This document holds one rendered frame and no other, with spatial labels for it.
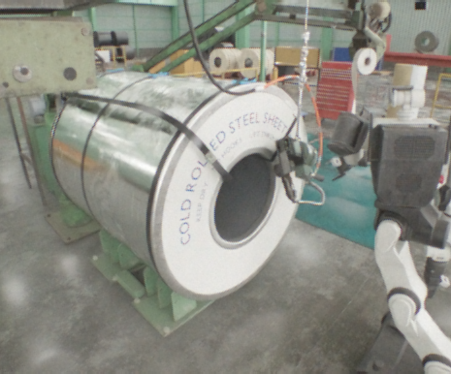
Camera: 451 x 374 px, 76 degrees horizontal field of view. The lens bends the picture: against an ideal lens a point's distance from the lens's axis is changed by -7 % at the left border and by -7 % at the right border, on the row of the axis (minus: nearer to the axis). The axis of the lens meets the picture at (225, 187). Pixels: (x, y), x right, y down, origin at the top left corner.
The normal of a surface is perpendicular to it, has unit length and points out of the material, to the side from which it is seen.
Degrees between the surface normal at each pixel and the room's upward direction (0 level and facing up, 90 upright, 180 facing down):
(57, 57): 90
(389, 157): 88
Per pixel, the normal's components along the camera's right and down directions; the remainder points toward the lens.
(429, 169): -0.31, 0.59
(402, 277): -0.68, 0.32
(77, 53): 0.72, 0.29
